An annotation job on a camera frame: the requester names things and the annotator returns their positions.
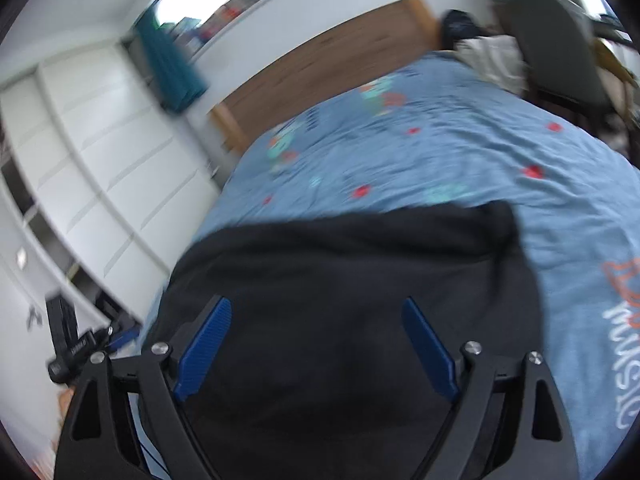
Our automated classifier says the wooden headboard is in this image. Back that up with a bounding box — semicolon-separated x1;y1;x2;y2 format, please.
209;0;441;153

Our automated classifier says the white wardrobe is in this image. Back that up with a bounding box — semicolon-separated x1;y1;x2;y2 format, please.
0;42;223;341

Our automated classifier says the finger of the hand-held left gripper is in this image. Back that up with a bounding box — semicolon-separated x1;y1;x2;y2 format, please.
102;327;138;356

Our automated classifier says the bed with blue printed duvet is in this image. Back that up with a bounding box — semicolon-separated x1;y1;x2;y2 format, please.
142;52;640;480

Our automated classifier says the teal curtain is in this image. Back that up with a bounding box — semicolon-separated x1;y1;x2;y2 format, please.
132;12;208;113

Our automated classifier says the grey chair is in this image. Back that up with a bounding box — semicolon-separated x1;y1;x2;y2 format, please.
502;0;621;126

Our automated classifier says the black puffer coat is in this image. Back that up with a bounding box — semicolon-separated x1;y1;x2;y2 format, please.
142;200;546;480

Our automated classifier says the white cloth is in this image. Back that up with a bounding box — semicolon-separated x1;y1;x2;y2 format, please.
452;35;528;96

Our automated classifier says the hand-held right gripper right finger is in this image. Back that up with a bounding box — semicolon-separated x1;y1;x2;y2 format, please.
401;296;576;480

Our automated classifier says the black backpack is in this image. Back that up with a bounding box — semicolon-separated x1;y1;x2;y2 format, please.
440;9;488;51

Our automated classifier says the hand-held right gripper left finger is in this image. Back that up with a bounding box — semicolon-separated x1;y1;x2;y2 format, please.
52;296;233;480

